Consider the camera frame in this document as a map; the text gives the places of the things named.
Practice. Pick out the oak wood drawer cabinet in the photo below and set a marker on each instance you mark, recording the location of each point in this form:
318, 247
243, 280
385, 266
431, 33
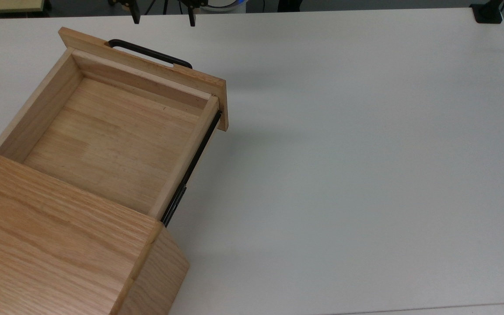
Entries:
37, 245

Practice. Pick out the oak wood sliding drawer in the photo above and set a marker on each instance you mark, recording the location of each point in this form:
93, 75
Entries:
103, 140

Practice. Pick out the black stand base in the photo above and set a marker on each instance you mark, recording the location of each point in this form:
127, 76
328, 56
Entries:
289, 4

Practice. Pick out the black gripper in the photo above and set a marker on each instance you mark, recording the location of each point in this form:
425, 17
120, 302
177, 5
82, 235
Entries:
199, 2

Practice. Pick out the yellow side table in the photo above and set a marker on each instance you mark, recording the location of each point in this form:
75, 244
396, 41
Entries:
7, 5

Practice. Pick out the black table clamp mount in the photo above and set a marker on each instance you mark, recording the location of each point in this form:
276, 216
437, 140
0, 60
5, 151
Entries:
488, 15

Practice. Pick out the black metal drawer slide rail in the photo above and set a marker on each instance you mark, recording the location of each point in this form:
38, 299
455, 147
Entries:
192, 167

